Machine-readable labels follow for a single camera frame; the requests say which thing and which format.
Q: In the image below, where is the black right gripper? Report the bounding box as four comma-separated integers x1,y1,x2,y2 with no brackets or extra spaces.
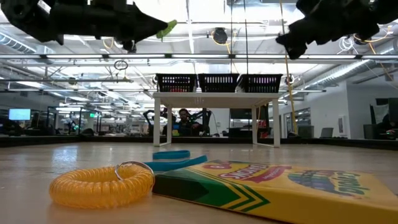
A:
275,0,379,60

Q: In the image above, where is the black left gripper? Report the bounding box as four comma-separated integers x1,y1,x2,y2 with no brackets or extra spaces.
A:
49,0,169,53

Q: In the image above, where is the blue silicone band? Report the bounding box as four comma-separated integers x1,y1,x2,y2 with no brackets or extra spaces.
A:
144,154,208,172
152,149,192,161

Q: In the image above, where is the yellow crayon box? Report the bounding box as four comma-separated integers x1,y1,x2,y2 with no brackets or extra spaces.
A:
151,159,398,224

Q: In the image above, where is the orange coil wristband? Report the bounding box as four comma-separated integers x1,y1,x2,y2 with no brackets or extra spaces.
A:
49,161,155,210

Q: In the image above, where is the grey bin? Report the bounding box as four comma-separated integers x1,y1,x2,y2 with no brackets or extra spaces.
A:
297,124,315,139

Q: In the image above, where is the grey laptop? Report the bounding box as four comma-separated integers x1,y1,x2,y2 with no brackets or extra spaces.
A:
320,127,335,139

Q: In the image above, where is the person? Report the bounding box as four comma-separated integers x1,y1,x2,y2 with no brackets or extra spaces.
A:
169,108,203,137
374,113,398,140

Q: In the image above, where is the computer monitor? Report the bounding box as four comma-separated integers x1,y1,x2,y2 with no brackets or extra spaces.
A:
8,108,32,121

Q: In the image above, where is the yellow hanging cable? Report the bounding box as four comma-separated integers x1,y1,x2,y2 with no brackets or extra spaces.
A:
279,0,299,135

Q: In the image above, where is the black ceiling cable reel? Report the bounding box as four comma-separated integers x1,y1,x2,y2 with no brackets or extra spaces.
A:
212,27,229,45

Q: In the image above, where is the black metal table frame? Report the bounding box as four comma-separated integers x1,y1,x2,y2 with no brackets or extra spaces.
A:
0,134,398,149

